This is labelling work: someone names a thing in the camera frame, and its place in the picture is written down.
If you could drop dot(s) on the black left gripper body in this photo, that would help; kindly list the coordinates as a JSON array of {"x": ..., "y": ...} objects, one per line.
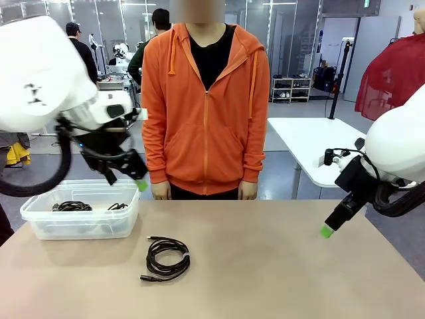
[{"x": 99, "y": 146}]

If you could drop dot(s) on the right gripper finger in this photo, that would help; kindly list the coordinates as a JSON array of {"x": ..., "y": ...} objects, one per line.
[
  {"x": 336, "y": 212},
  {"x": 347, "y": 216}
]

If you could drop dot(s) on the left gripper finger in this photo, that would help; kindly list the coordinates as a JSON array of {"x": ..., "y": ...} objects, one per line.
[
  {"x": 136, "y": 167},
  {"x": 109, "y": 174}
]

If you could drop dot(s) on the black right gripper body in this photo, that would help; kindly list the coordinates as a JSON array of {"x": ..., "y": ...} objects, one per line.
[{"x": 357, "y": 179}]

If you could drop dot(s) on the person's right forearm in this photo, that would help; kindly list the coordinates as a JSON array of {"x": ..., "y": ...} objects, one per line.
[{"x": 156, "y": 159}]

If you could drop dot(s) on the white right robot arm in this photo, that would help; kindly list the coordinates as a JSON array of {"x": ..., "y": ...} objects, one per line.
[{"x": 398, "y": 139}]

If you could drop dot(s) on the person's left forearm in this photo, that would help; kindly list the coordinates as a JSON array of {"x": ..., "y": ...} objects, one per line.
[{"x": 254, "y": 159}]

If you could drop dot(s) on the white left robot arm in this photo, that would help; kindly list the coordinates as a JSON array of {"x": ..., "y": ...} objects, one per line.
[{"x": 33, "y": 66}]

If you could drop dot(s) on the person's right hand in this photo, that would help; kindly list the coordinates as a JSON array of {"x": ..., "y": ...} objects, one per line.
[{"x": 161, "y": 192}]

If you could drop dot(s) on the person's left hand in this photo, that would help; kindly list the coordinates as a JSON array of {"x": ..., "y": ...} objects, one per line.
[{"x": 248, "y": 191}]

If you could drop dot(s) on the clear plastic storage bin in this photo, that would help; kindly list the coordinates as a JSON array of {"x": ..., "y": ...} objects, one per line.
[{"x": 83, "y": 226}]

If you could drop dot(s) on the grey workbench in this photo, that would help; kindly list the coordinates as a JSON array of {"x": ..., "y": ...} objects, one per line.
[{"x": 113, "y": 85}]

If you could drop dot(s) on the white table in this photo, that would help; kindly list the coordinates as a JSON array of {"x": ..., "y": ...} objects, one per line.
[{"x": 299, "y": 139}]

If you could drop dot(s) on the person in orange hoodie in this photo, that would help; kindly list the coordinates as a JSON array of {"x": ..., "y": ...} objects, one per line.
[{"x": 202, "y": 133}]

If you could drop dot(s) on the yellow cloth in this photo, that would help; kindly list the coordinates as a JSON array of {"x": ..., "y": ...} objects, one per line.
[{"x": 20, "y": 156}]

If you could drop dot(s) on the man in black jacket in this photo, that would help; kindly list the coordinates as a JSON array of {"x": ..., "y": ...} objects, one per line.
[{"x": 86, "y": 56}]

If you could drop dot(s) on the grey jacket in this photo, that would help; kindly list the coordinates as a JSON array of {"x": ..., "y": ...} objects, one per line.
[{"x": 6, "y": 139}]

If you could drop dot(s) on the black tripod stand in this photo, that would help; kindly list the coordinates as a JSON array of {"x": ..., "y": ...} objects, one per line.
[{"x": 338, "y": 86}]

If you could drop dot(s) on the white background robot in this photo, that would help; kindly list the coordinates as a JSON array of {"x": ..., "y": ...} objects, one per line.
[{"x": 121, "y": 50}]

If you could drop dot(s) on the black bags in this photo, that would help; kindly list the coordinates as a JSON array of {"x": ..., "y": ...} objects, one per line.
[{"x": 323, "y": 79}]

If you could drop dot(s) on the red cape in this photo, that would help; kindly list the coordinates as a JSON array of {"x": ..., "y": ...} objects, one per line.
[{"x": 391, "y": 76}]

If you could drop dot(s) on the white shoe rack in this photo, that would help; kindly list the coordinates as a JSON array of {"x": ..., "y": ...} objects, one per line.
[{"x": 292, "y": 79}]

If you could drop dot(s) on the dark-haired person in background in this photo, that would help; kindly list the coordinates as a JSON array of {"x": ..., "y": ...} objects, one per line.
[{"x": 161, "y": 18}]

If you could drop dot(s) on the beige mannequin head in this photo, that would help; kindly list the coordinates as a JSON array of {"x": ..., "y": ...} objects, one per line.
[{"x": 420, "y": 20}]

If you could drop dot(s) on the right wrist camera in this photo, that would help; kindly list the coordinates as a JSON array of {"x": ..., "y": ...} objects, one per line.
[{"x": 320, "y": 161}]

